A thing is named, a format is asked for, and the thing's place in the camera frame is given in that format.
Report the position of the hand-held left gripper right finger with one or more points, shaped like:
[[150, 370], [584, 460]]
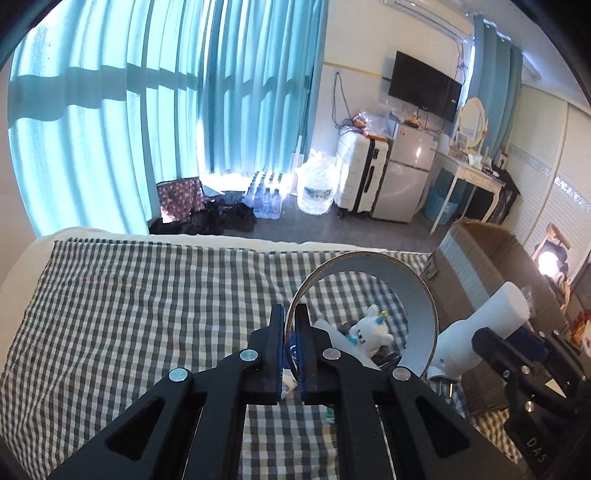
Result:
[[307, 369]]

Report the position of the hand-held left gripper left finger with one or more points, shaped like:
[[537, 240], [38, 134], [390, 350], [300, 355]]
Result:
[[272, 364]]

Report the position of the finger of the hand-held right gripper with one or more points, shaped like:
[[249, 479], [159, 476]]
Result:
[[489, 344], [540, 342]]

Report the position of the white handheld device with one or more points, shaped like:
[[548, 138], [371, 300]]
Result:
[[485, 309]]

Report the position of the white plush toy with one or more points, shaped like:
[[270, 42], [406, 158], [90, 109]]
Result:
[[364, 330], [337, 341]]

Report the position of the green medicine box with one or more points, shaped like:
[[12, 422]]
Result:
[[330, 415]]

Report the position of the brown cardboard box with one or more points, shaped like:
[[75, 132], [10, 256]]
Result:
[[480, 267]]

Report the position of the grey tape roll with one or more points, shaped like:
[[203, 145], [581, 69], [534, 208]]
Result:
[[415, 304]]

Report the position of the wooden chair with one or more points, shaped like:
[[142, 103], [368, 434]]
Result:
[[551, 258]]

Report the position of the grey white checkered cloth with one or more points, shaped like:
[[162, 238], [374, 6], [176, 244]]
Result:
[[138, 323]]

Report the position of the blue waste basket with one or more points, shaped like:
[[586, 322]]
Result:
[[438, 207]]

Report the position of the black hanging garment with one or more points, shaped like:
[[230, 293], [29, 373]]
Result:
[[505, 194]]

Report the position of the white louvred wardrobe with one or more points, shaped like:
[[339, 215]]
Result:
[[554, 184]]

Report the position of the pack of water bottles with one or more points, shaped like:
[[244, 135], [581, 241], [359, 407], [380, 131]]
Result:
[[265, 198]]

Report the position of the white dressing table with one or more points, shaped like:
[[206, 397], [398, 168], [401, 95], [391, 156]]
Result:
[[475, 177]]

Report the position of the large water jug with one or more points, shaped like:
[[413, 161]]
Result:
[[315, 189]]

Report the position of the silver mini fridge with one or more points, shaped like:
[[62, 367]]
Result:
[[406, 175]]

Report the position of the polka dot bag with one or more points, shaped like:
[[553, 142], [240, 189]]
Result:
[[180, 198]]

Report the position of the white suitcase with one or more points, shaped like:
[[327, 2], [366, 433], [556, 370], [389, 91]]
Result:
[[355, 175]]

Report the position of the oval vanity mirror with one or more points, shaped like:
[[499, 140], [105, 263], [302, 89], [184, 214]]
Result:
[[472, 122]]

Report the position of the clear plastic bags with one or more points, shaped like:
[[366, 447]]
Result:
[[374, 122]]

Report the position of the teal window curtain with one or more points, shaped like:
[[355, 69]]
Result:
[[101, 115], [263, 83], [498, 83]]

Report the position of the white air conditioner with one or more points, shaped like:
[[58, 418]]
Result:
[[434, 16]]

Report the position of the black wall television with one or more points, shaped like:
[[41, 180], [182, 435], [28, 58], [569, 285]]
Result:
[[425, 85]]

